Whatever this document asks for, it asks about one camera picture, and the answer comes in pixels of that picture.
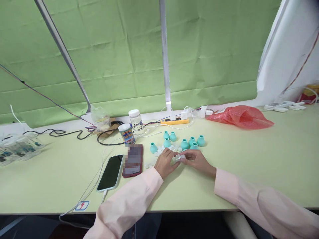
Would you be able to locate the can with colourful label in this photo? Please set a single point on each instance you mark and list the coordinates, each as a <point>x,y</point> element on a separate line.
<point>127,134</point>

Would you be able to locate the group of teal silicone bulbs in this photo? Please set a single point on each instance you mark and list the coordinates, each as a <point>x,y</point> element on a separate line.
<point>184,143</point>

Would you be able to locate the clear plastic bag with food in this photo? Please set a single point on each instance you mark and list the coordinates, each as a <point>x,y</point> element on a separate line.
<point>99,118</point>

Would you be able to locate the yellow power strip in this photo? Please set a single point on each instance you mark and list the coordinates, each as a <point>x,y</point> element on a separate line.
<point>174,121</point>

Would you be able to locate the white charger plug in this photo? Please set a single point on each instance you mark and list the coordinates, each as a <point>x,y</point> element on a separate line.
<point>172,116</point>
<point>185,115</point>

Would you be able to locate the person's left fingers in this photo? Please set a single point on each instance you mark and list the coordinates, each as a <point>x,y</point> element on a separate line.
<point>170,155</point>

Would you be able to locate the pile of clear plastic packets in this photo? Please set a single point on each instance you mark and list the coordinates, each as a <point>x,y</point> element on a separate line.
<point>17,149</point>

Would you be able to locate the person's right hand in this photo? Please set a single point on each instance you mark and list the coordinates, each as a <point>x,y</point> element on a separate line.
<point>200,163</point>

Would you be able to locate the upright metal pole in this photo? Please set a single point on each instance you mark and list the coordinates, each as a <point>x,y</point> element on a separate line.
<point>165,49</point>

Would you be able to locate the phone in pale teal case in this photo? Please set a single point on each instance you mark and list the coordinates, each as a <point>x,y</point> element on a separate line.
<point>110,172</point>

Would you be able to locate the clear bottle with white lid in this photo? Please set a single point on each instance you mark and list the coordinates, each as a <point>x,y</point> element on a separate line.
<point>135,122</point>

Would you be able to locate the brown cardboard box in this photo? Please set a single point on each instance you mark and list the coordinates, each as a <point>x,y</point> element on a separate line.
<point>107,130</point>

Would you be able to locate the phone in red case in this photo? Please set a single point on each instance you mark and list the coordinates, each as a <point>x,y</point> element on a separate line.
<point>133,161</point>

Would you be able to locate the person's left hand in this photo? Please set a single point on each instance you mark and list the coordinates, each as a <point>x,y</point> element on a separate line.
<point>163,165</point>

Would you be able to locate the small clear plastic piece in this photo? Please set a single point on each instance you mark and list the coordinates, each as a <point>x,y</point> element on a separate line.
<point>180,157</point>

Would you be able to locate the person's right fingers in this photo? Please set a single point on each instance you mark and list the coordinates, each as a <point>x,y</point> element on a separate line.
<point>190,154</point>

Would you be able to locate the slanted metal pole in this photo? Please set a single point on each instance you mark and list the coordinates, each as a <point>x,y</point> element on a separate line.
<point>62,52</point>

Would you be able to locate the yellow and red package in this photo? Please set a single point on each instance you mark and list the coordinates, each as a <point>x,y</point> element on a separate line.
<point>310,95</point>

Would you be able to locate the white power adapter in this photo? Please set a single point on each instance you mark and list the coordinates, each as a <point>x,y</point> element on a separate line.
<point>204,111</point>

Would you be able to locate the red and blue sticker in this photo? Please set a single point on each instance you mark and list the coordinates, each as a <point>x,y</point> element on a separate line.
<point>83,205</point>

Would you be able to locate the green paper backdrop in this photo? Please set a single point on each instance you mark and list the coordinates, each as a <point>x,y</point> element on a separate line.
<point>119,49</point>

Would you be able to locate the white curtain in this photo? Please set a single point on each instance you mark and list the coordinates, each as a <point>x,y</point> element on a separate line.
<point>291,44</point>

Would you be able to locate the red plastic bag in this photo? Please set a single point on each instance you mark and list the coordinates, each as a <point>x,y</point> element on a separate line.
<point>240,117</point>

